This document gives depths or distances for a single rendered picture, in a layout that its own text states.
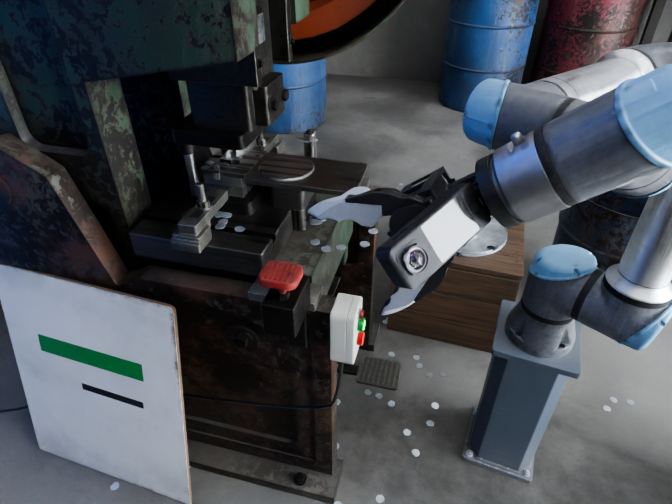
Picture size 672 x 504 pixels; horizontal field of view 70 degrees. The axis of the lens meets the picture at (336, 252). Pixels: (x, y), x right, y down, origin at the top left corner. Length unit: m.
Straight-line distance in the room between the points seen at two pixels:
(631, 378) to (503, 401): 0.69
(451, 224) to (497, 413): 0.94
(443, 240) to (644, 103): 0.18
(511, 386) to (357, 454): 0.49
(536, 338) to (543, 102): 0.69
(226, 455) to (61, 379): 0.47
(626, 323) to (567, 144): 0.66
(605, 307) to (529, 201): 0.63
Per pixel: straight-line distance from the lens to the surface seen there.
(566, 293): 1.08
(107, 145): 1.06
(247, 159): 1.16
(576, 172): 0.44
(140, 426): 1.35
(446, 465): 1.50
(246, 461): 1.46
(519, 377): 1.23
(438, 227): 0.44
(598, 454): 1.66
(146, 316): 1.12
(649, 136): 0.43
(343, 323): 0.94
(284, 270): 0.83
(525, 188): 0.44
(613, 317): 1.06
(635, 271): 1.02
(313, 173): 1.08
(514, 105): 0.57
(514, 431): 1.38
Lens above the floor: 1.27
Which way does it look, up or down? 36 degrees down
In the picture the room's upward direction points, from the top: straight up
